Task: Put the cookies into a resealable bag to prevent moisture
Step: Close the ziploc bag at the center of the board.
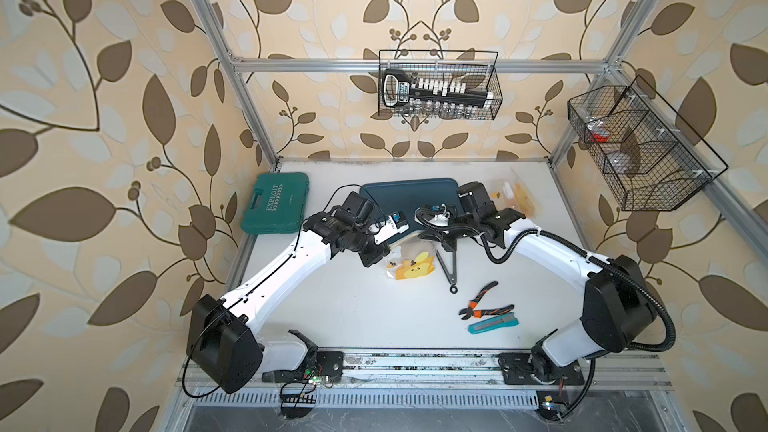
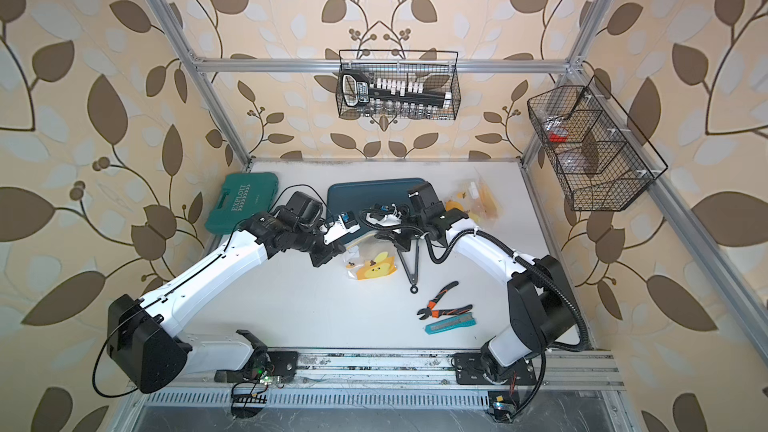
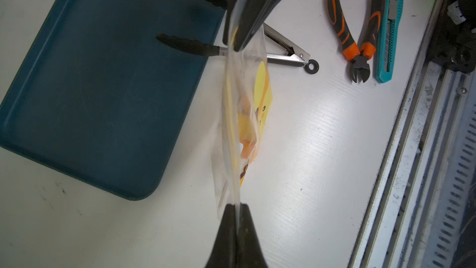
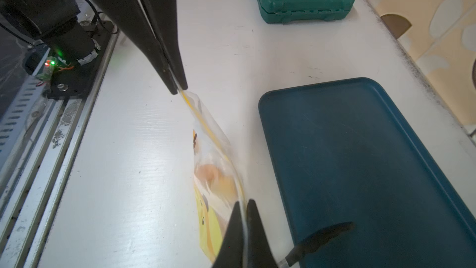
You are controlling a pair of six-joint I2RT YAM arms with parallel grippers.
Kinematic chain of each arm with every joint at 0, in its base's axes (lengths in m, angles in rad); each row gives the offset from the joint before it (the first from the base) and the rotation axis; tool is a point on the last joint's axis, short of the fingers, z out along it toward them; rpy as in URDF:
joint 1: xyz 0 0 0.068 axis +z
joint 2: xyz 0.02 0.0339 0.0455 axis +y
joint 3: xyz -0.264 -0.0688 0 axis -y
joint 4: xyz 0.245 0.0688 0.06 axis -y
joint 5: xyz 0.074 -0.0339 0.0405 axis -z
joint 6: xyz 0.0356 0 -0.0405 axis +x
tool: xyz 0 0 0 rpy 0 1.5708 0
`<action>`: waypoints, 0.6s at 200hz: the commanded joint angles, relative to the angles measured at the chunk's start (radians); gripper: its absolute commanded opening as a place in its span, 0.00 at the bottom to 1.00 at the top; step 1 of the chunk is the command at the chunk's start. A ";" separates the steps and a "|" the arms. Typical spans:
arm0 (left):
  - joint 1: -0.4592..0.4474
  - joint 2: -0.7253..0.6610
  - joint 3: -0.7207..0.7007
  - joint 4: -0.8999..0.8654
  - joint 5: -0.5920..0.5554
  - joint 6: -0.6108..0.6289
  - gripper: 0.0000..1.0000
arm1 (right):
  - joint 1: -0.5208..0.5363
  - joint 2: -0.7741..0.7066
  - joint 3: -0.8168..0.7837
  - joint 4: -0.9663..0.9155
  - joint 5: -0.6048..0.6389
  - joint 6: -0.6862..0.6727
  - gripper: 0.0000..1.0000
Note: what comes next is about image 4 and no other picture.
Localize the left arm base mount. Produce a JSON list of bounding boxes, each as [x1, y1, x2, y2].
[[23, 17, 118, 99]]

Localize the dark blue tray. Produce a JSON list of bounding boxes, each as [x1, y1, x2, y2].
[[259, 78, 476, 268]]

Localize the black tongs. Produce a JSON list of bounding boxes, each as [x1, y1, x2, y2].
[[278, 222, 355, 268]]

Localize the stack of duck bags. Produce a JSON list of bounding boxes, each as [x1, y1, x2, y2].
[[180, 91, 244, 263]]

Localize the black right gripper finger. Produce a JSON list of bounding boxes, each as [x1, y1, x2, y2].
[[140, 0, 188, 91], [245, 199, 278, 268], [93, 0, 178, 95], [212, 202, 244, 268]]

